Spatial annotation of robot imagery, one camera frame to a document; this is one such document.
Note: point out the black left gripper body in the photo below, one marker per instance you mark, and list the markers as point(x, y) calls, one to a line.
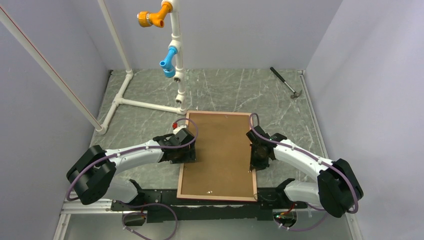
point(186, 155)

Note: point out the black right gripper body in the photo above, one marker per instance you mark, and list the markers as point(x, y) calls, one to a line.
point(257, 160)

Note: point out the pink picture frame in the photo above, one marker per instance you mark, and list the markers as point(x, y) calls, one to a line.
point(255, 185)

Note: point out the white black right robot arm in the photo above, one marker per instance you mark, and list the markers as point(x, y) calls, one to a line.
point(334, 188)

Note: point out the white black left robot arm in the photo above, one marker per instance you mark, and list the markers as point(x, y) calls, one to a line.
point(92, 177)

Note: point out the white PVC pipe stand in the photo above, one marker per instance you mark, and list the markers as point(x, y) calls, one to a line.
point(73, 44)

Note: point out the blue pipe nozzle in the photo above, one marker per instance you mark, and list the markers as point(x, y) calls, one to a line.
point(167, 65)

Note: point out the orange pipe nozzle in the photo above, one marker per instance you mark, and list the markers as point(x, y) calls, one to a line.
point(148, 19)

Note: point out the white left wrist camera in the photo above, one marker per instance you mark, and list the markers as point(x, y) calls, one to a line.
point(177, 127)

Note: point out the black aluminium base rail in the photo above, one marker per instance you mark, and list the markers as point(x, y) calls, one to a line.
point(160, 215)

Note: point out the small black-handled hammer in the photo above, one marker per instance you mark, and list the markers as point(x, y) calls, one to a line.
point(295, 94)

